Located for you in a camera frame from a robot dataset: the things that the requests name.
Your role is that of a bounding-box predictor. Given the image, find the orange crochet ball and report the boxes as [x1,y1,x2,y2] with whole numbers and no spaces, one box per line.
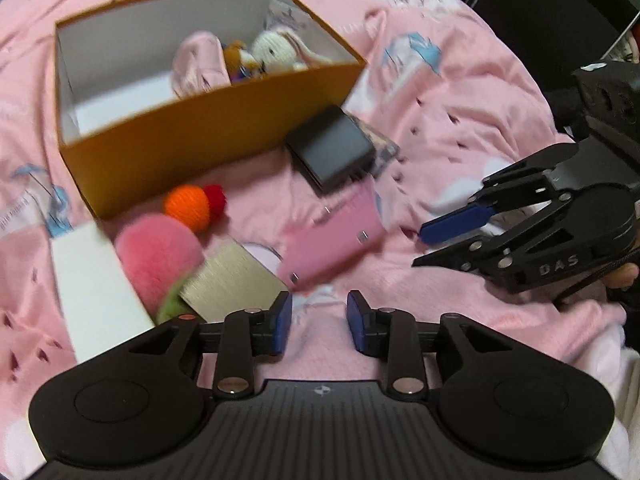
[163,186,211,233]

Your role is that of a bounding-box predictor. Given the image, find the person's right hand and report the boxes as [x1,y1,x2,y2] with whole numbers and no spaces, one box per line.
[607,262,640,293]

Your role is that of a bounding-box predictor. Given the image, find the pink hard case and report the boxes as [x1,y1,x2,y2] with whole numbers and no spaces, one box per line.
[276,187,388,291]

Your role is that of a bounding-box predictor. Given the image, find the printed paper card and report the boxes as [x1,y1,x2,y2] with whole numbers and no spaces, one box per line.
[265,0,311,36]

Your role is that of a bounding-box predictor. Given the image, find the red crochet ball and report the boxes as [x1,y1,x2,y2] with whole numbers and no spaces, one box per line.
[202,184,228,223]

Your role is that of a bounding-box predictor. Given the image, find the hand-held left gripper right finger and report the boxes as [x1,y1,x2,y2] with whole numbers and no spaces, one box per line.
[346,290,516,401]

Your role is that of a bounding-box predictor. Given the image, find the black box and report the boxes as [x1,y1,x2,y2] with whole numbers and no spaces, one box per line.
[285,105,377,198]

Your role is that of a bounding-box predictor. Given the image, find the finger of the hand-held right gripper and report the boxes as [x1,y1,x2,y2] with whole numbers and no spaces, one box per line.
[411,194,577,273]
[419,142,582,246]

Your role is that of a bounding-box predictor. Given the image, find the brown plush toy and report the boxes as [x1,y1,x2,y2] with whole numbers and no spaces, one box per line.
[222,41,263,83]

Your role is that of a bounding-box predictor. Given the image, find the gold box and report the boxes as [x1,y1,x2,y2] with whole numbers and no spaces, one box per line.
[179,237,290,323]

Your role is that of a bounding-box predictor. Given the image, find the white box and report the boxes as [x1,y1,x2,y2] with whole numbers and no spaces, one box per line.
[50,222,156,363]

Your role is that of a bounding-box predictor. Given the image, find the pink fabric pouch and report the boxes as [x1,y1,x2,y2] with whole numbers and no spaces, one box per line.
[171,31,232,98]

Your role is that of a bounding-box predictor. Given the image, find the dark wardrobe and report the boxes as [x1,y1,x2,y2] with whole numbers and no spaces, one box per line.
[422,0,640,136]

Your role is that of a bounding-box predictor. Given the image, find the pink fluffy plush ball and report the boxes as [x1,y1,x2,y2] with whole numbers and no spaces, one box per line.
[114,212,203,326]

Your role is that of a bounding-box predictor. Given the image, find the orange cardboard box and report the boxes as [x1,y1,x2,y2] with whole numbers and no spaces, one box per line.
[54,0,368,221]

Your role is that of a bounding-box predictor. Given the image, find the printed card packet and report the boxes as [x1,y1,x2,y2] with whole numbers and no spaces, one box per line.
[345,112,401,178]

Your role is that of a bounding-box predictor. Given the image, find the pink printed blanket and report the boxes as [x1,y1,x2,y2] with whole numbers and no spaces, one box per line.
[0,0,640,480]

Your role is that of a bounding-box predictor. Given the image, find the white crochet bunny doll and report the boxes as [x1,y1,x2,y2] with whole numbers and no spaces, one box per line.
[250,20,326,78]

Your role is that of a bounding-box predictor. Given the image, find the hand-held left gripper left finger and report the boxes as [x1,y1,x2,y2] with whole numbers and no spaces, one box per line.
[127,291,294,401]

